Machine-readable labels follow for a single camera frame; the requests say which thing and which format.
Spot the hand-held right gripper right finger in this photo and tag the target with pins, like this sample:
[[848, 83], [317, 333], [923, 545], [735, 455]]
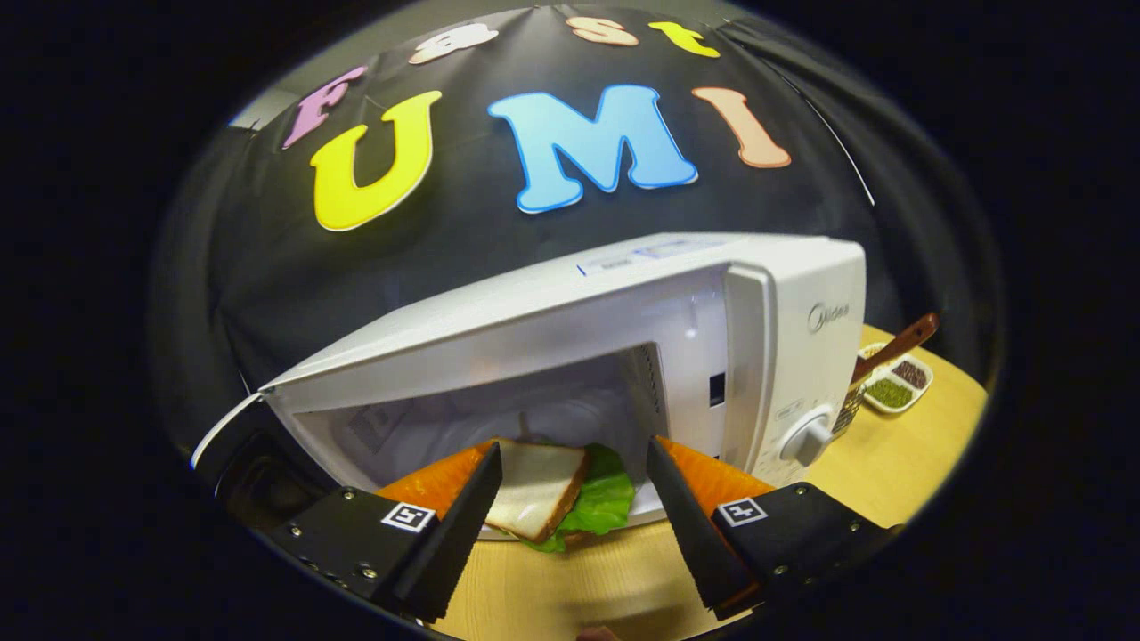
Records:
[[704, 552]]

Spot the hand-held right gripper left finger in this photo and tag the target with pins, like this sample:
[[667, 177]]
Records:
[[441, 561]]

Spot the toast lettuce sandwich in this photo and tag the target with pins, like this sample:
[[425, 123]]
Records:
[[543, 490]]

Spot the white microwave oven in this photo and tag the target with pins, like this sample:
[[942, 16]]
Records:
[[552, 312]]

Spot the white divided seasoning tray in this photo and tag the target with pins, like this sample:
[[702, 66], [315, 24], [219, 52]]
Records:
[[895, 383]]

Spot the black backdrop cloth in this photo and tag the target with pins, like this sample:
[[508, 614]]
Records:
[[267, 285]]

